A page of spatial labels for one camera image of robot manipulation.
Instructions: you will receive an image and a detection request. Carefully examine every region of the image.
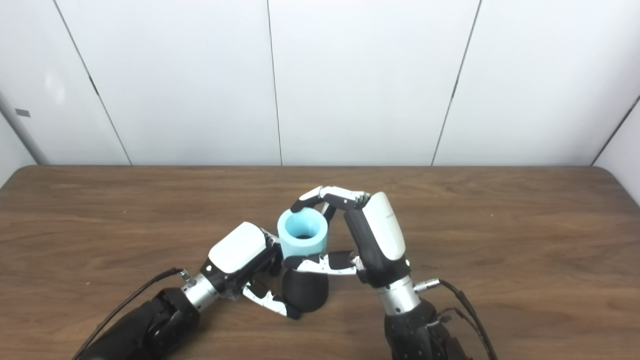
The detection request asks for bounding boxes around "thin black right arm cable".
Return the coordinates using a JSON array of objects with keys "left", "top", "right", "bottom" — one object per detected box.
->
[{"left": 437, "top": 306, "right": 481, "bottom": 351}]

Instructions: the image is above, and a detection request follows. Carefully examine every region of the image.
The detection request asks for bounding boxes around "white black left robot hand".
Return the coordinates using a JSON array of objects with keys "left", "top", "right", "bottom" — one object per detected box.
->
[{"left": 200, "top": 222, "right": 303, "bottom": 320}]

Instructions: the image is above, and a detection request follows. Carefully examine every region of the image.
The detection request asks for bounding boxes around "thick black right wrist cable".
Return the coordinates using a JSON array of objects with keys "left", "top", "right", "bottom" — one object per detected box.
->
[{"left": 414, "top": 278, "right": 498, "bottom": 360}]

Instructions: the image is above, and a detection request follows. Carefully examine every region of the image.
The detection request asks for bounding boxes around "black funnel-shaped nozzle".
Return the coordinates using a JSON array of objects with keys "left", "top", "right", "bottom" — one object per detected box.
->
[{"left": 281, "top": 255, "right": 330, "bottom": 314}]

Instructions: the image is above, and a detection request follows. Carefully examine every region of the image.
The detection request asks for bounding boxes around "light-blue hose piece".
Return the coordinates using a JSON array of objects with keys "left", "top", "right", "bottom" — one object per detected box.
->
[{"left": 277, "top": 209, "right": 329, "bottom": 260}]

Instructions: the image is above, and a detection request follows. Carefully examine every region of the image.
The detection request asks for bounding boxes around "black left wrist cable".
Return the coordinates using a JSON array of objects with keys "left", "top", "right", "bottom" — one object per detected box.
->
[{"left": 71, "top": 267, "right": 193, "bottom": 360}]

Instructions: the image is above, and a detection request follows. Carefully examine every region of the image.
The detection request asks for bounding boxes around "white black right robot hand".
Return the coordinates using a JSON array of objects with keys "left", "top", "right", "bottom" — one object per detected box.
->
[{"left": 283, "top": 186, "right": 412, "bottom": 289}]

